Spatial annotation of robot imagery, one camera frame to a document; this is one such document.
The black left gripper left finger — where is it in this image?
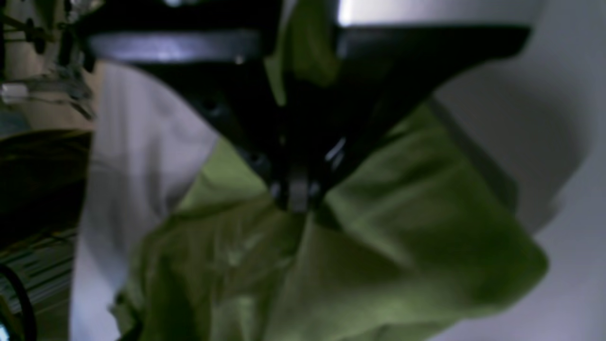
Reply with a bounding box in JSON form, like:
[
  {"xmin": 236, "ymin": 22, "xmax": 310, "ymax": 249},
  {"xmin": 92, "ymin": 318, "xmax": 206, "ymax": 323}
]
[{"xmin": 80, "ymin": 0, "xmax": 300, "ymax": 212}]

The green T-shirt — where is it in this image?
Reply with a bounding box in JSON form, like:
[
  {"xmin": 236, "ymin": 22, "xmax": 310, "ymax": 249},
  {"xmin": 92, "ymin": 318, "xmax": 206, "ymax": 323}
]
[{"xmin": 116, "ymin": 0, "xmax": 547, "ymax": 341}]

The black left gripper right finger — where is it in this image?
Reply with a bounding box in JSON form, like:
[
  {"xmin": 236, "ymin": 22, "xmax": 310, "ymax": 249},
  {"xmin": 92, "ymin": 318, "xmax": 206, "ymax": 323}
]
[{"xmin": 298, "ymin": 24, "xmax": 531, "ymax": 212}]

